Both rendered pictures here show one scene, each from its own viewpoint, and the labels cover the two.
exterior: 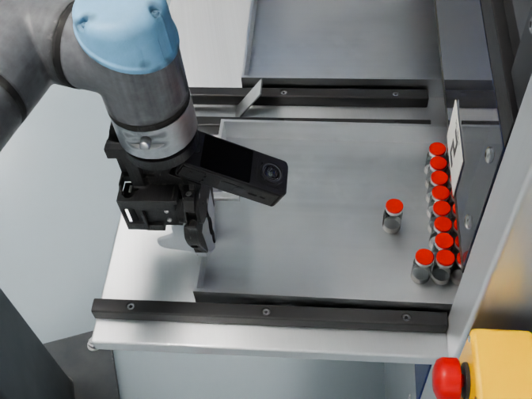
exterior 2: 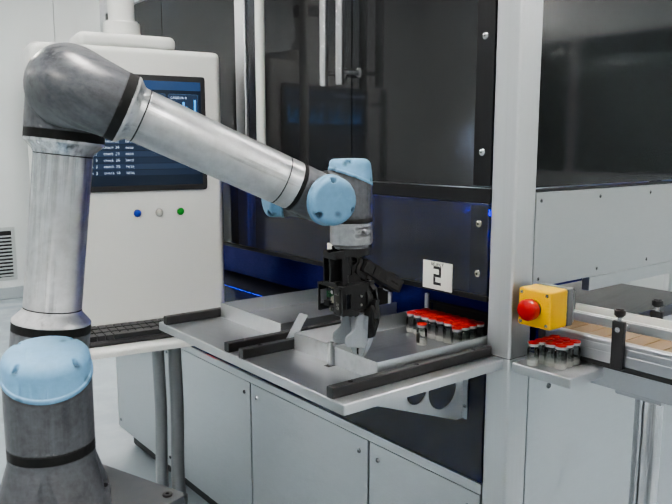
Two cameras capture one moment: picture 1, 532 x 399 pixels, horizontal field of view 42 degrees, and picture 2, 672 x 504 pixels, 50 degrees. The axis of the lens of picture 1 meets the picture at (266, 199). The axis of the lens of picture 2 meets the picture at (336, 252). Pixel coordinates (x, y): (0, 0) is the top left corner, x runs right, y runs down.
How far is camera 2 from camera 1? 1.15 m
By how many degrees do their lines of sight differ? 59
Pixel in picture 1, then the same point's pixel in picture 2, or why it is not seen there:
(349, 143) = not seen: hidden behind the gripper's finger
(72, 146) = not seen: outside the picture
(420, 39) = not seen: hidden behind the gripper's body
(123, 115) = (358, 213)
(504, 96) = (476, 191)
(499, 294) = (518, 271)
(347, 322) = (453, 357)
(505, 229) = (513, 220)
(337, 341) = (456, 369)
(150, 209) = (356, 292)
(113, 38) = (364, 163)
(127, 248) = (307, 382)
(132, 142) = (358, 234)
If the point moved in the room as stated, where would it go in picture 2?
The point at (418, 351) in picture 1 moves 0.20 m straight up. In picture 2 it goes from (489, 361) to (493, 259)
